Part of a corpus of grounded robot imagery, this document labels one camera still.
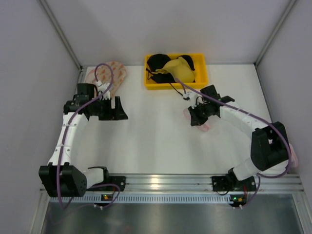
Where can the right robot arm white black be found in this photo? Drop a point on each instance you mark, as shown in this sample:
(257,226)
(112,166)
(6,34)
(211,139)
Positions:
(269,141)

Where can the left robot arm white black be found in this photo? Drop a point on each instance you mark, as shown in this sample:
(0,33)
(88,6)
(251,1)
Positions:
(60,177)

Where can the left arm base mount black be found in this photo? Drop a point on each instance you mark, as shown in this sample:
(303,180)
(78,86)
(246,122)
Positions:
(120,181)

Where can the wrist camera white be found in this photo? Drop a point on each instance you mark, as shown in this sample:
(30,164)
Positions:
(101,87)
(191,96)

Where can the aluminium rail front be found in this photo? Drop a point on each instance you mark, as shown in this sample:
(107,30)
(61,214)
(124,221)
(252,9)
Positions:
(170,181)

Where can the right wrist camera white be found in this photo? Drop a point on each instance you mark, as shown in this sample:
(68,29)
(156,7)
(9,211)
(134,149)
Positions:
(191,96)

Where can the patterned beige laundry bag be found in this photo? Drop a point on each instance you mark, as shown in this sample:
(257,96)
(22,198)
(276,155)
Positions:
(104,75)

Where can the black bra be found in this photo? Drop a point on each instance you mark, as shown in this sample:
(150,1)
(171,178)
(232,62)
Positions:
(157,61)

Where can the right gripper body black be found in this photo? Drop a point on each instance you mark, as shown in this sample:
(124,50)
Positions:
(198,116)

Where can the slotted cable duct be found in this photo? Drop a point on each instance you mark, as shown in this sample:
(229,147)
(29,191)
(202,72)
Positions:
(160,198)

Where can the yellow bra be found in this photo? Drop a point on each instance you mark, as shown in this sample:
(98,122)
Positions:
(181,68)

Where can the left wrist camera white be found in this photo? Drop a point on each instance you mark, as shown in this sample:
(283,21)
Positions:
(101,87)

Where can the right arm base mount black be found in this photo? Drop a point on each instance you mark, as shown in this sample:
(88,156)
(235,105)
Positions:
(229,183)

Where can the yellow plastic bin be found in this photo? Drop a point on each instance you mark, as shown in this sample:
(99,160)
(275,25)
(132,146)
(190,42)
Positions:
(201,79)

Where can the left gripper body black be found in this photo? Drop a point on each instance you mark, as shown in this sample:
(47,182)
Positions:
(112,108)

